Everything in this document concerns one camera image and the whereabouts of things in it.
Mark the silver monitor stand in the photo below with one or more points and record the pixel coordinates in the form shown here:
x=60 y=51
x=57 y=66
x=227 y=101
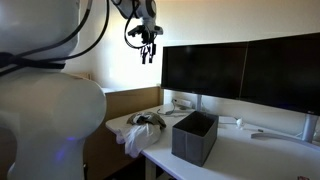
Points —
x=199 y=101
x=309 y=128

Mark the white power strip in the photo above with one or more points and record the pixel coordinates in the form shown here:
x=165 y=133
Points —
x=182 y=103

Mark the wooden board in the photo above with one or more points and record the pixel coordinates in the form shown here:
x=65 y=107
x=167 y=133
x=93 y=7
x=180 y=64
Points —
x=83 y=76

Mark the white desk leg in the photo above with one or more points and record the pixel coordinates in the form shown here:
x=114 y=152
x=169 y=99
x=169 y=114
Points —
x=150 y=169

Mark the olive patterned clothing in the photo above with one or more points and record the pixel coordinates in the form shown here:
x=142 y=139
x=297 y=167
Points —
x=148 y=119

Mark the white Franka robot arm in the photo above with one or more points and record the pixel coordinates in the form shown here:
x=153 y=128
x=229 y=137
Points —
x=46 y=120

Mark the grey fabric box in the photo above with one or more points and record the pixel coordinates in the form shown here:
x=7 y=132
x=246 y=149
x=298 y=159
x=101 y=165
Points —
x=193 y=143

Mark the small white object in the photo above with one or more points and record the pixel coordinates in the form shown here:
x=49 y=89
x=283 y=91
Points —
x=240 y=123

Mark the wooden partition panel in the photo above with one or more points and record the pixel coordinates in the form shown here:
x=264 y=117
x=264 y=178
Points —
x=133 y=103

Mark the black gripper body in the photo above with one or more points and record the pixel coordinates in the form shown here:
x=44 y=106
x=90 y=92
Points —
x=150 y=35

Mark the white clothing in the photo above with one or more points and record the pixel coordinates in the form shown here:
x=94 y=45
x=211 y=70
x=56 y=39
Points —
x=138 y=138

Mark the black computer monitor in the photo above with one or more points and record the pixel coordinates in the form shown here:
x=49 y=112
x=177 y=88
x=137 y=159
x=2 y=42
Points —
x=283 y=71
x=203 y=68

